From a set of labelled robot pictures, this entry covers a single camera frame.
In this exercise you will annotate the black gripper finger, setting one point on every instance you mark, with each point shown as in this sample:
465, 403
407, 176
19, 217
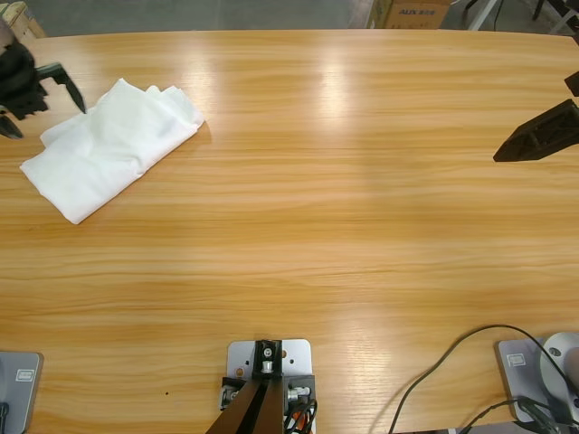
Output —
543, 135

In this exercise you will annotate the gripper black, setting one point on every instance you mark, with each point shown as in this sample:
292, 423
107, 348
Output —
20, 81

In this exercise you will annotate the white t-shirt with black logo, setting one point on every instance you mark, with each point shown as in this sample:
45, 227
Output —
113, 149

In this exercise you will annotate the wooden crate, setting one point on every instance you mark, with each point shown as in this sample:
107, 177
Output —
22, 18

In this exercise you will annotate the AUX cardboard box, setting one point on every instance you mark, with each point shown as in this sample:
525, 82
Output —
416, 18

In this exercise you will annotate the patterned cardboard box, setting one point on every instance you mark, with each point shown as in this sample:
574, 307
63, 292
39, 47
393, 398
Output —
377, 16

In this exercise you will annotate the wrist black camera bracket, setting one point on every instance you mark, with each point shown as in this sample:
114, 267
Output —
573, 83

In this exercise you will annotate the black metal frame leg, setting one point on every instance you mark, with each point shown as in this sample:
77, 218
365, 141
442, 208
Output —
563, 19

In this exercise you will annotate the grey metal frame leg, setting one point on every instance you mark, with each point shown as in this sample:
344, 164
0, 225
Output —
486, 13

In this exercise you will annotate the arm grey base plate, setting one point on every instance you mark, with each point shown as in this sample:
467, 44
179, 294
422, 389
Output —
18, 407
515, 380

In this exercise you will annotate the black plug at base plate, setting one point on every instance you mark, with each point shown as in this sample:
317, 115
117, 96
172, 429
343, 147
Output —
3, 411

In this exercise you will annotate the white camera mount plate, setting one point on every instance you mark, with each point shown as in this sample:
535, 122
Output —
298, 357

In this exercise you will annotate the black corner bracket with bolt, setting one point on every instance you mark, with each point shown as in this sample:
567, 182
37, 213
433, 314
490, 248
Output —
228, 394
308, 386

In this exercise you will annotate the dark camera post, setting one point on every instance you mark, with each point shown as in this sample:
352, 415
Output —
262, 407

